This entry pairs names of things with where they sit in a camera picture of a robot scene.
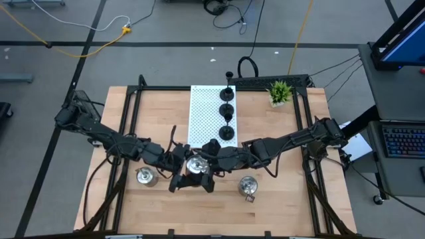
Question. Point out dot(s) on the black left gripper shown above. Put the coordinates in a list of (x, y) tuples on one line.
[(159, 156)]

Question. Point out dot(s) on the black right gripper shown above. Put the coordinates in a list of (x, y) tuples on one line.
[(232, 159)]

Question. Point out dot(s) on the galvanized metal tin candle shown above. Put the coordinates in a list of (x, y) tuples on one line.
[(248, 186), (197, 164), (147, 176)]

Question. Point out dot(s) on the black candle stick holder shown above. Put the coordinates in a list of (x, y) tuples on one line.
[(226, 133), (223, 97), (226, 110)]

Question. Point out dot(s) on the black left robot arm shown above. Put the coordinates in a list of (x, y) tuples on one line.
[(99, 132)]

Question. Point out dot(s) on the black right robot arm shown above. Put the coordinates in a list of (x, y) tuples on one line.
[(299, 137)]

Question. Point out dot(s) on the white perforated metal shelf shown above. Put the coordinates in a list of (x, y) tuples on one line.
[(206, 116)]

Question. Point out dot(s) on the small green potted plant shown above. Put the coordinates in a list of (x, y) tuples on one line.
[(280, 93)]

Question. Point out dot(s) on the black perforated control box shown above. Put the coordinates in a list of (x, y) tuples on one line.
[(83, 99)]

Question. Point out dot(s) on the white paper sheet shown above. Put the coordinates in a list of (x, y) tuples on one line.
[(360, 147)]

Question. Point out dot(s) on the black floor object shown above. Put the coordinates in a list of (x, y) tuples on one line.
[(5, 109)]

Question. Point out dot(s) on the grey floor bar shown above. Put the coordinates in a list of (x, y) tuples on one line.
[(33, 2), (16, 78)]

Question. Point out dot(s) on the grey computer cart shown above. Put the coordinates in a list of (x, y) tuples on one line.
[(391, 93)]

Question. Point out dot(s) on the black backlit keyboard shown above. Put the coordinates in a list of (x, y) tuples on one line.
[(405, 142)]

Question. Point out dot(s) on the black monitor blue screen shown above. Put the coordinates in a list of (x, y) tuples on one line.
[(408, 46)]

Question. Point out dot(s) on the black metal table frame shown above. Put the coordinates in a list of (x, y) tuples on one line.
[(159, 88)]

